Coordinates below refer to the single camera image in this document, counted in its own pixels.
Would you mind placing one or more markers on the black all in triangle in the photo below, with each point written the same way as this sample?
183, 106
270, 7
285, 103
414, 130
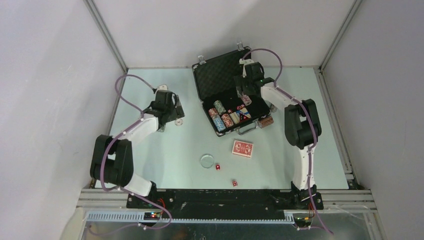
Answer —
243, 115

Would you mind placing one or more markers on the black aluminium poker case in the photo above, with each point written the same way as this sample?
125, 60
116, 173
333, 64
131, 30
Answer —
214, 80

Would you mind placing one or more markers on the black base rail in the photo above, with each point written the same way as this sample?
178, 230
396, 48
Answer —
234, 204

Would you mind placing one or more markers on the red poker chip stack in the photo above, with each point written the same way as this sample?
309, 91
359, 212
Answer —
227, 120

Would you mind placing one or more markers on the orange black chip stack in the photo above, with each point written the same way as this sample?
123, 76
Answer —
264, 122

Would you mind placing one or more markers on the clear round dealer button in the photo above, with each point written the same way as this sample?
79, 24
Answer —
207, 161

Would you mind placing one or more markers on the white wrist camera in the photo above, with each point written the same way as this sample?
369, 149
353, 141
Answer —
162, 87
244, 62

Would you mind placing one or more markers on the green poker chip stack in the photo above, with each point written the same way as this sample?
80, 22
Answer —
219, 107

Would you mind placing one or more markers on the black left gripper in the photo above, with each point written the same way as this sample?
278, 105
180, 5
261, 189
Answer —
177, 111

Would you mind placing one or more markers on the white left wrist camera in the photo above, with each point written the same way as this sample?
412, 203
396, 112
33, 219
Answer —
162, 87

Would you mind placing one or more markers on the red playing card deck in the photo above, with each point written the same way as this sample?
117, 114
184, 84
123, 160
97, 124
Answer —
242, 148

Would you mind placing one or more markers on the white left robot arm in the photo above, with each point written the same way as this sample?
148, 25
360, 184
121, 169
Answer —
112, 160

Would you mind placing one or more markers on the blue brown chip stack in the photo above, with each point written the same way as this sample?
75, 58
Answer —
273, 108

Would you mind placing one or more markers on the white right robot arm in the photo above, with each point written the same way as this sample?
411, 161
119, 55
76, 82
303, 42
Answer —
302, 129

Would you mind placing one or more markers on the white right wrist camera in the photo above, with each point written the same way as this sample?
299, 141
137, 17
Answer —
244, 62

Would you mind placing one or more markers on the blue card deck in case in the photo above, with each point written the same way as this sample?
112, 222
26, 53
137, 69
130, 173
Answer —
235, 118

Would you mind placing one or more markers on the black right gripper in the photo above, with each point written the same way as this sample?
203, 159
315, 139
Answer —
240, 80

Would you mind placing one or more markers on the blue poker chip stack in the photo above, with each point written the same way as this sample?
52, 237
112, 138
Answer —
218, 122

